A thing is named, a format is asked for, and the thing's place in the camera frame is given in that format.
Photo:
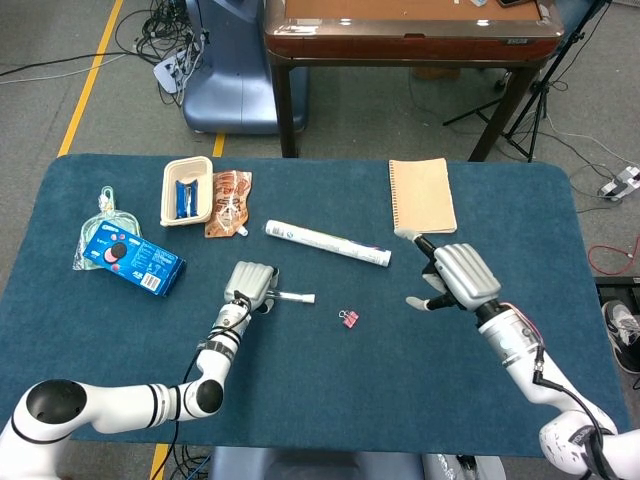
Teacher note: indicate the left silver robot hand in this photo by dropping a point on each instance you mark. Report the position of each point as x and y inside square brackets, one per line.
[247, 280]

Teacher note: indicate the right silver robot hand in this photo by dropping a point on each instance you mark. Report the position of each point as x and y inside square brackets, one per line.
[465, 275]

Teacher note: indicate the clear glass test tube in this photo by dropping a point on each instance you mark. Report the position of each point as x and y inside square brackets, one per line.
[292, 297]

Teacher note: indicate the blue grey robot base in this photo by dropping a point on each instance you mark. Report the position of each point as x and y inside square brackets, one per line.
[235, 90]

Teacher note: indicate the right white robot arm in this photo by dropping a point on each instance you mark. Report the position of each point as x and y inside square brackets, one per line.
[515, 340]

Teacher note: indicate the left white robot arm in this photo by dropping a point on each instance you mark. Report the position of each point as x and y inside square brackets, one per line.
[125, 405]

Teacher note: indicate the white rolled paper tube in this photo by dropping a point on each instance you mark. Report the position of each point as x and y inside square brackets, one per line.
[325, 242]

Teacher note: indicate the orange snack pouch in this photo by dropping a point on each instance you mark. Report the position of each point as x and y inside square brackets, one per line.
[227, 200]

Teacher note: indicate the yellow spiral notebook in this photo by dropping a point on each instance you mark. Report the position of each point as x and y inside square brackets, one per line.
[422, 195]

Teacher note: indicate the blue snack packet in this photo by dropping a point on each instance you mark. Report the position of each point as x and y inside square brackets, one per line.
[186, 200]

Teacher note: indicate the pink binder clip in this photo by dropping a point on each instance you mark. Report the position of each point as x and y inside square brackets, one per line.
[350, 320]

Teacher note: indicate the blue Oreo cookie box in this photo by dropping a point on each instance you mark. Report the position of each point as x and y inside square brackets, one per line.
[135, 257]

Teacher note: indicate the cream plastic tray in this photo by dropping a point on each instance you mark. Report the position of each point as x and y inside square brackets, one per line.
[168, 192]

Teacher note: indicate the blue carpet table mat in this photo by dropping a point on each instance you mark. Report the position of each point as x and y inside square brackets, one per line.
[350, 390]

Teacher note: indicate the black floor platform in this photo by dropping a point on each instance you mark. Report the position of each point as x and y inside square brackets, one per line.
[617, 286]

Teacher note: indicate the clear green plastic pouch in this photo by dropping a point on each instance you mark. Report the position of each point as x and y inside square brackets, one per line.
[106, 212]

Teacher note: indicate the grey black sneaker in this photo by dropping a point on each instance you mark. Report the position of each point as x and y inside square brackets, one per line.
[622, 335]

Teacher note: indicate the white black power strip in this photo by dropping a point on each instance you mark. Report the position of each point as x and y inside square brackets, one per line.
[620, 185]

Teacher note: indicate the black tripod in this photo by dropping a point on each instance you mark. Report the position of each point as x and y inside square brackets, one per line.
[537, 100]

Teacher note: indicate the grey robot torso base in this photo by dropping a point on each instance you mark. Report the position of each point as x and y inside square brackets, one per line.
[300, 465]

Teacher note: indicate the brown wooden mahjong table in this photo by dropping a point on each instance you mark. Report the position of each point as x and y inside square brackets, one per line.
[400, 47]

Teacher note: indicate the bystander person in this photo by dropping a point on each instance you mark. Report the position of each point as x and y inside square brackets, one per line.
[575, 45]

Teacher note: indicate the black smartphone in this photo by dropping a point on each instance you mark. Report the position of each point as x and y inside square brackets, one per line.
[515, 2]

